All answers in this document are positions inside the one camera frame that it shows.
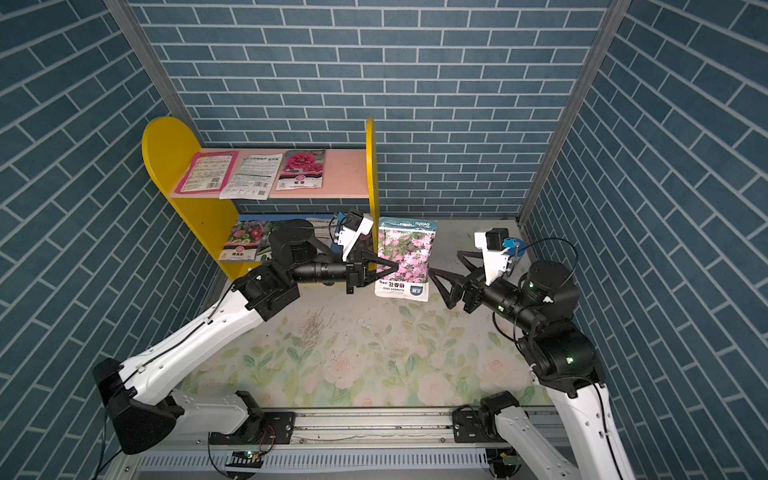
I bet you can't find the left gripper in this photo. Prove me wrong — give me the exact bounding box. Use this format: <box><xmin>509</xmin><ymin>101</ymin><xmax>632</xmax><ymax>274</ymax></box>
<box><xmin>286</xmin><ymin>248</ymin><xmax>394</xmax><ymax>296</ymax></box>

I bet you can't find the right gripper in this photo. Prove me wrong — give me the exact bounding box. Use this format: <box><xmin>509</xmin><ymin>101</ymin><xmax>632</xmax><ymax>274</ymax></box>
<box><xmin>430</xmin><ymin>251</ymin><xmax>537</xmax><ymax>335</ymax></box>

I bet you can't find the purple flower seed bag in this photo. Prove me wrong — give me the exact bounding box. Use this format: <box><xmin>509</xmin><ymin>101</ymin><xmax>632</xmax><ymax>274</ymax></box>
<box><xmin>375</xmin><ymin>217</ymin><xmax>438</xmax><ymax>302</ymax></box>

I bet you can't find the red peony seed bag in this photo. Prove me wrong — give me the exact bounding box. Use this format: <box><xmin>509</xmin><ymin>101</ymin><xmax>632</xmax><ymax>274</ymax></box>
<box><xmin>275</xmin><ymin>149</ymin><xmax>326</xmax><ymax>191</ymax></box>

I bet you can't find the white text gourd seed bag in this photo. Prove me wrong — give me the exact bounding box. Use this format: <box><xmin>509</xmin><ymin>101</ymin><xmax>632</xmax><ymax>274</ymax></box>
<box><xmin>219</xmin><ymin>154</ymin><xmax>283</xmax><ymax>200</ymax></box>

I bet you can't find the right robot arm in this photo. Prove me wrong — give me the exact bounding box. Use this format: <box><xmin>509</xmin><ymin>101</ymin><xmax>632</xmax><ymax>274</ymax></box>
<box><xmin>429</xmin><ymin>250</ymin><xmax>634</xmax><ymax>479</ymax></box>

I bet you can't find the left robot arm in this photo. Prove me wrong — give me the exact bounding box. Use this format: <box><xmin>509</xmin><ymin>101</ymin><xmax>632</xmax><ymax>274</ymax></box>
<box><xmin>92</xmin><ymin>213</ymin><xmax>399</xmax><ymax>455</ymax></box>

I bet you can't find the yellow wooden shelf unit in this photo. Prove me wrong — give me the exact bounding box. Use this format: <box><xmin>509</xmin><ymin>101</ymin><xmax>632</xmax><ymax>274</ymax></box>
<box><xmin>142</xmin><ymin>117</ymin><xmax>380</xmax><ymax>280</ymax></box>

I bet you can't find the candy chrysanthemum seed bag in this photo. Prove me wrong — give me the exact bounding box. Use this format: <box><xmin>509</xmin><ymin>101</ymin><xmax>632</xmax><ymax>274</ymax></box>
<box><xmin>218</xmin><ymin>220</ymin><xmax>271</xmax><ymax>263</ymax></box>

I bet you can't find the pink-bordered seed bag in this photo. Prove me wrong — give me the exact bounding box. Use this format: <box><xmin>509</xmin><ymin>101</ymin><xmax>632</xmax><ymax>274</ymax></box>
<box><xmin>175</xmin><ymin>151</ymin><xmax>238</xmax><ymax>195</ymax></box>

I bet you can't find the floral table mat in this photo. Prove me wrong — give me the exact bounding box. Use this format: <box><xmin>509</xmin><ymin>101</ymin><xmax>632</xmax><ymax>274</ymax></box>
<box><xmin>172</xmin><ymin>218</ymin><xmax>568</xmax><ymax>409</ymax></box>

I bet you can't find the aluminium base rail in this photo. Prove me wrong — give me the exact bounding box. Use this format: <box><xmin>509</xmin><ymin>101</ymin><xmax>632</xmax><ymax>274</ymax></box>
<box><xmin>104</xmin><ymin>406</ymin><xmax>631</xmax><ymax>480</ymax></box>

